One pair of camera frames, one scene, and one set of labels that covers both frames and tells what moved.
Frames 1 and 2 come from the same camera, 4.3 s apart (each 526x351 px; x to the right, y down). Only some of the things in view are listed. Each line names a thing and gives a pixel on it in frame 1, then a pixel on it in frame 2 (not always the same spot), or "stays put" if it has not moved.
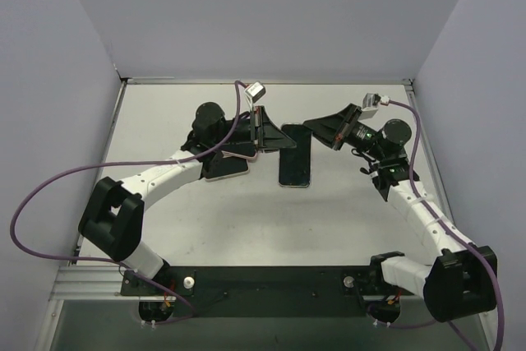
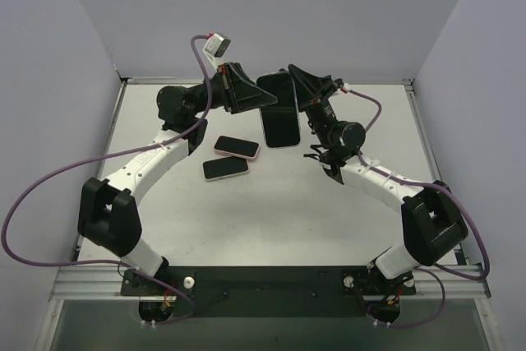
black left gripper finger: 268,126 -> 243,85
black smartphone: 294,163 -> 281,85
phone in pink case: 246,150 stays put
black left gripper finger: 273,137 -> 249,96
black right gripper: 345,127 -> 316,94
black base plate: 260,291 stays put
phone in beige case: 219,168 stays put
